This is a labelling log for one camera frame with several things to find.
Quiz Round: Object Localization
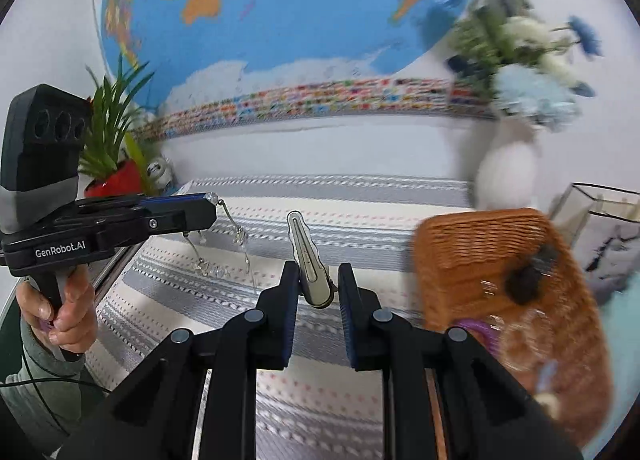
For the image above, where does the world map wall poster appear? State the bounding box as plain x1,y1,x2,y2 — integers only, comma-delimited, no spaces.
90,0,501,142

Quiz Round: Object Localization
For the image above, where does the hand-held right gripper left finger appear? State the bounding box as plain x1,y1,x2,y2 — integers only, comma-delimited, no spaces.
57,260,301,460

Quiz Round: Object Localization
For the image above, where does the panda figurine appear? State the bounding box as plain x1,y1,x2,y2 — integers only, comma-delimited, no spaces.
146,156,175,190

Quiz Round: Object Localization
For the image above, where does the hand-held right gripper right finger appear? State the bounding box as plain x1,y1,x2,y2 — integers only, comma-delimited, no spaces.
337,263,583,460

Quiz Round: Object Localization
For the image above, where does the grey and white woven mat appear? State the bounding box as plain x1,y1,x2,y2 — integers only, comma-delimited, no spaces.
82,174,477,460

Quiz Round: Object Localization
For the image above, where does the glass container with black frame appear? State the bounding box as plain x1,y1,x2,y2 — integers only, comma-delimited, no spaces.
547,183,640,307

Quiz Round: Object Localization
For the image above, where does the artificial flower bouquet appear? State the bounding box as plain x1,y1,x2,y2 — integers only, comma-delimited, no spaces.
444,0,605,132

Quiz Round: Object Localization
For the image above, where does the white vase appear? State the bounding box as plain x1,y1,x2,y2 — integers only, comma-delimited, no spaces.
475,116,539,213

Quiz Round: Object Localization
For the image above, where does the clear bead bracelet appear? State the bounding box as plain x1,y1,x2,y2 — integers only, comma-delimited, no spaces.
182,195,262,292

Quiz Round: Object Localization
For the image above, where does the person's left forearm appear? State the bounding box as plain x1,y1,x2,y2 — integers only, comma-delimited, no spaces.
0,310,87,456

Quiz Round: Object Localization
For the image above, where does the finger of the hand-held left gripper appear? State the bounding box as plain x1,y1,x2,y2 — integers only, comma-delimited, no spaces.
144,207,217,237
139,193,220,209

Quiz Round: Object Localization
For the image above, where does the brown wicker basket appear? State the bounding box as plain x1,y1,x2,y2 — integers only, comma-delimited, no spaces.
412,207,615,448

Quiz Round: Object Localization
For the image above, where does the black hair scrunchie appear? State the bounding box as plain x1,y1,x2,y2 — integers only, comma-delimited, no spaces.
504,245,562,305

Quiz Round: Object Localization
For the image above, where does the red plant pot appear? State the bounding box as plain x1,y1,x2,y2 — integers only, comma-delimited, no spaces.
84,160,147,198

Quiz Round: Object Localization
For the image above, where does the purple hair tie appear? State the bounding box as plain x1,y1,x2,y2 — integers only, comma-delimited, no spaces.
452,319,499,356

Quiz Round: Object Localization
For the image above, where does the silver hair clip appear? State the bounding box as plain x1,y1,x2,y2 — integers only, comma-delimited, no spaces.
286,210,335,310

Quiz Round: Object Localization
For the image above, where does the person's left hand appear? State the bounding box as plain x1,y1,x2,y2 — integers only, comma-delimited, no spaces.
17,267,98,353

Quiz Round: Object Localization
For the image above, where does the green potted plant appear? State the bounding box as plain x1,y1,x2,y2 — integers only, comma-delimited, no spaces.
77,53,162,186

